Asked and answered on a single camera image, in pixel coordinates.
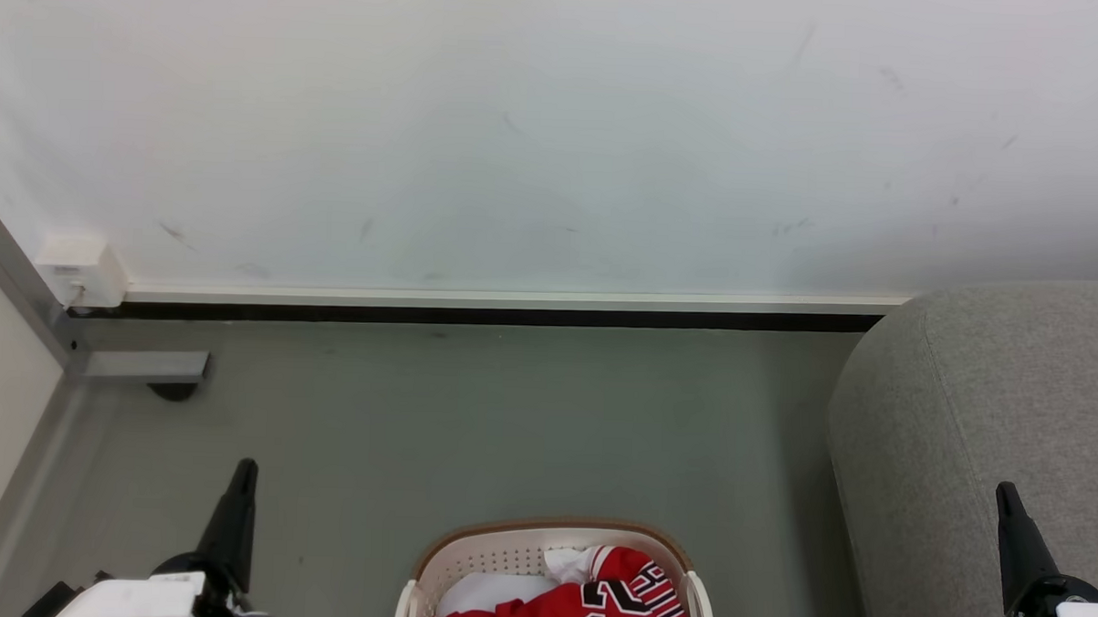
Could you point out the white garment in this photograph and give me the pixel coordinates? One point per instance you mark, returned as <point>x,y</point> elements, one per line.
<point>489,594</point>

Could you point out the red basketball jersey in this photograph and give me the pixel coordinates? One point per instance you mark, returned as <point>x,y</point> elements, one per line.
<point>548,610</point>

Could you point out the cream plastic laundry basket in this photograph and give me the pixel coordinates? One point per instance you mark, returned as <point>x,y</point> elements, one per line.
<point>495,553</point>

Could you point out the white baseboard strip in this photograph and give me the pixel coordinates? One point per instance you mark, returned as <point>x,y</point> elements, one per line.
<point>513,300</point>

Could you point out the grey fabric sofa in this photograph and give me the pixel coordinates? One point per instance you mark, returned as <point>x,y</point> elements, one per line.
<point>983,424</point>

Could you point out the white wall outlet box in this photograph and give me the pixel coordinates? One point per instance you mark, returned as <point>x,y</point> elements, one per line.
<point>80,272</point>

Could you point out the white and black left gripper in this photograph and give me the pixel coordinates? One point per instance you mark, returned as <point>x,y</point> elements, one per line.
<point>151,601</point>

